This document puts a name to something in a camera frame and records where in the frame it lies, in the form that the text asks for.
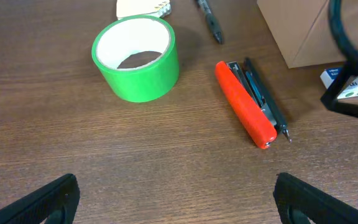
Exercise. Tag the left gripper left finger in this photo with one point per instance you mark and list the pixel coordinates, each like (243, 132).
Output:
(55, 202)

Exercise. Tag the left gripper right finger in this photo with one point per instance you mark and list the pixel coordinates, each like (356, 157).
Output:
(300, 202)

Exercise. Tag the blue white staples box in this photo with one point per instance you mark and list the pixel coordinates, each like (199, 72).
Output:
(330, 74)

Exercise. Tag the orange black stapler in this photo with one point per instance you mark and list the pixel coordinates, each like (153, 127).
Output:
(252, 102)

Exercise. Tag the brown cardboard box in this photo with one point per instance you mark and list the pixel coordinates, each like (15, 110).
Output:
(301, 30)

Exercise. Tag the green tape roll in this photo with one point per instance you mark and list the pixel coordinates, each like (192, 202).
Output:
(133, 35)

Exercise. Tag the yellow sticky note pad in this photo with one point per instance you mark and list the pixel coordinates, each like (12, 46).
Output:
(156, 8)

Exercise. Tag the black pen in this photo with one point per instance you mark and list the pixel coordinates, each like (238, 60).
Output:
(211, 21)

